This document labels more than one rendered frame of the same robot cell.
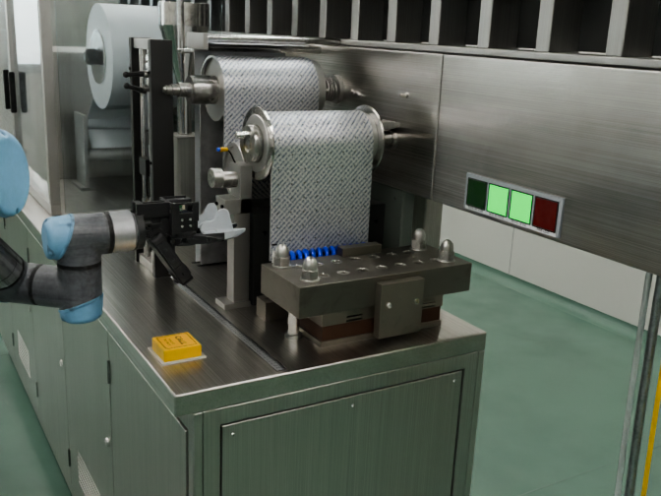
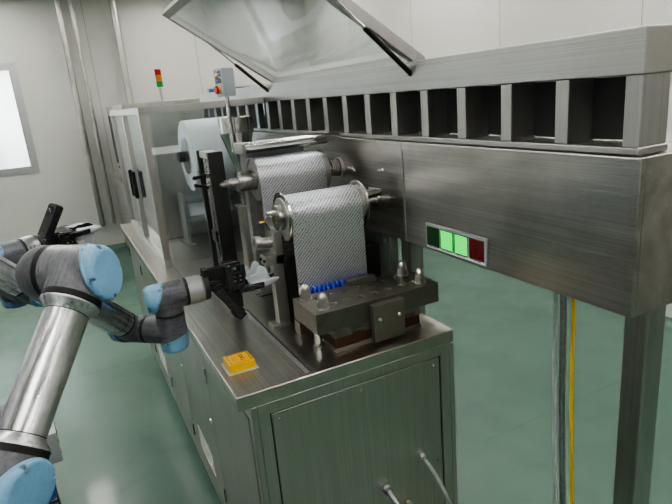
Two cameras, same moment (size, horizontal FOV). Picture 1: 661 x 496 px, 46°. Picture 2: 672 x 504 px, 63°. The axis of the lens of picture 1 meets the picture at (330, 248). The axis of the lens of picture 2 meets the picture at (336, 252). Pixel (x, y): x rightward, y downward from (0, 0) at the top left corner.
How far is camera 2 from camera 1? 0.19 m
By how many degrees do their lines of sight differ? 5
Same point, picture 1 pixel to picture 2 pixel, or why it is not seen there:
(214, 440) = (267, 424)
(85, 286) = (174, 329)
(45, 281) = (149, 328)
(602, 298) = not seen: hidden behind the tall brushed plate
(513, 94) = (447, 168)
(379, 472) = (387, 432)
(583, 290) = not seen: hidden behind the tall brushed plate
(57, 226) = (151, 292)
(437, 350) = (417, 346)
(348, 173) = (347, 229)
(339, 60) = (339, 147)
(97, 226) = (178, 289)
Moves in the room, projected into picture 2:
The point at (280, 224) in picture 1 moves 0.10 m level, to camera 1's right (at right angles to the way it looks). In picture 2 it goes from (303, 270) to (337, 268)
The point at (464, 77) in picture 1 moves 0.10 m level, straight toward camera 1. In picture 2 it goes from (416, 157) to (413, 162)
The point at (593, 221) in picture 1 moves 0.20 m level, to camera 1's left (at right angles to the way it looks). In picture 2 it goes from (507, 254) to (421, 259)
